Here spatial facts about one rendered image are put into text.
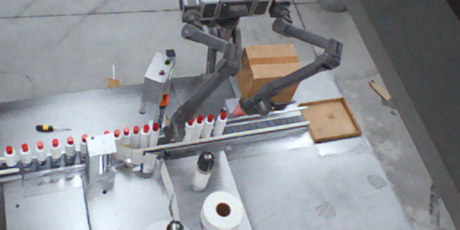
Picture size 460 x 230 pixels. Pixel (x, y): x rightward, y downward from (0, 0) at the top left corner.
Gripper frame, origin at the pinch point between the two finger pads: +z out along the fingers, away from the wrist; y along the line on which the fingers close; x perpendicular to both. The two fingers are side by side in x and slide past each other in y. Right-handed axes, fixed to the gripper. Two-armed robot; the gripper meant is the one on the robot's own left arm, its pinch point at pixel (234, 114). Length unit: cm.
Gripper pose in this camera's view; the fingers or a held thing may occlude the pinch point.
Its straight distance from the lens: 317.8
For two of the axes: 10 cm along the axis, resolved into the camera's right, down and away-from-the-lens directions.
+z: -7.2, 5.3, 4.6
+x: 6.6, 2.9, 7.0
